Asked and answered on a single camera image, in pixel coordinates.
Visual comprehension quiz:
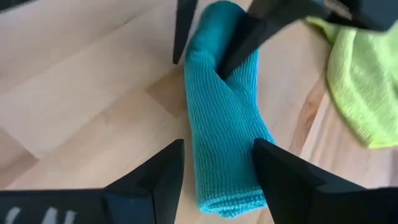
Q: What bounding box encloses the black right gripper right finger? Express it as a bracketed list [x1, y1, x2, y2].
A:
[253, 138, 398, 224]

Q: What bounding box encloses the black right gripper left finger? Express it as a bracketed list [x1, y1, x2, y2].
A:
[0, 139, 185, 224]

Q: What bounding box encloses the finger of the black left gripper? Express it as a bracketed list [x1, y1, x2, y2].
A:
[172, 0, 199, 65]
[217, 0, 330, 80]

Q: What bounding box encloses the teal microfiber towel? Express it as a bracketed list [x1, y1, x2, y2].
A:
[183, 0, 277, 218]

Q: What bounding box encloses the green microfiber towel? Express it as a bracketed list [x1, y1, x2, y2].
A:
[304, 17, 398, 149]

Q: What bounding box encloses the black aluminium table frame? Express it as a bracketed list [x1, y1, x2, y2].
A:
[0, 0, 35, 9]

